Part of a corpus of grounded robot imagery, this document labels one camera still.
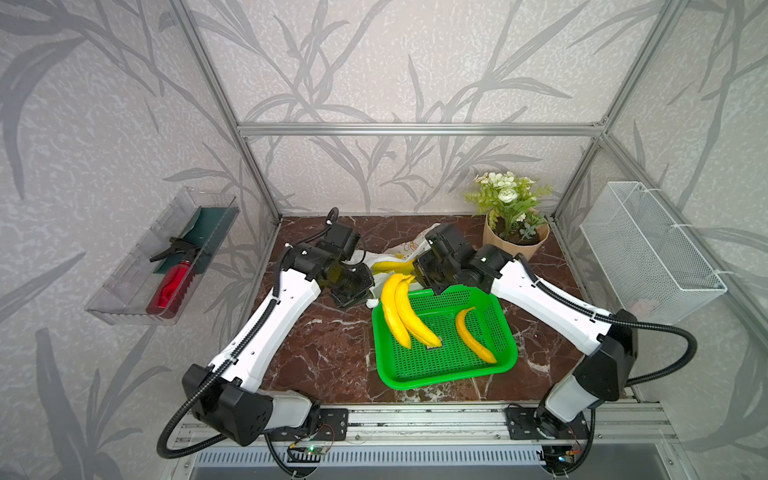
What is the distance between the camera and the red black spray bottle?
56 centimetres

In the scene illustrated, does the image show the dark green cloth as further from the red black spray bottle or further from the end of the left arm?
the end of the left arm

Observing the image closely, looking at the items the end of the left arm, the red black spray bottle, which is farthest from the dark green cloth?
the end of the left arm

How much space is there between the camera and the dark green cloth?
645mm
